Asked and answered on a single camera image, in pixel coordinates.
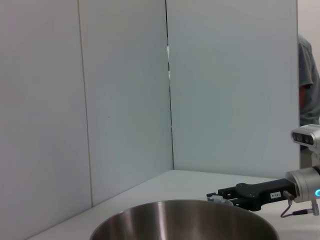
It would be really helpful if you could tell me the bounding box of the right gripper cable with connector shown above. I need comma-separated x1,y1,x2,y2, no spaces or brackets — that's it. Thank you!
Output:
279,190,320,219

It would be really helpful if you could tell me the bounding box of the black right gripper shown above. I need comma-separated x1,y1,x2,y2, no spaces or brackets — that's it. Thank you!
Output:
206,178,297,212

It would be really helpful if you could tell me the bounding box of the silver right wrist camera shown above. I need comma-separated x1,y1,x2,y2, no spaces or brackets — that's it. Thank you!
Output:
290,124,320,152

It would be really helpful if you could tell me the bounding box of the person in grey shirt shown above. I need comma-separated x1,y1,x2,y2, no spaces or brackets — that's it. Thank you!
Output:
297,34,320,151

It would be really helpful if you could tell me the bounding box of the stainless steel mixing bowl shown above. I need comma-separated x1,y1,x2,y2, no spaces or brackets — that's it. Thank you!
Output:
89,199,280,240

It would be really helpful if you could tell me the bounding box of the translucent plastic cup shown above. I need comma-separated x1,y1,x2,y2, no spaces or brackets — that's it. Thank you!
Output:
208,195,233,206

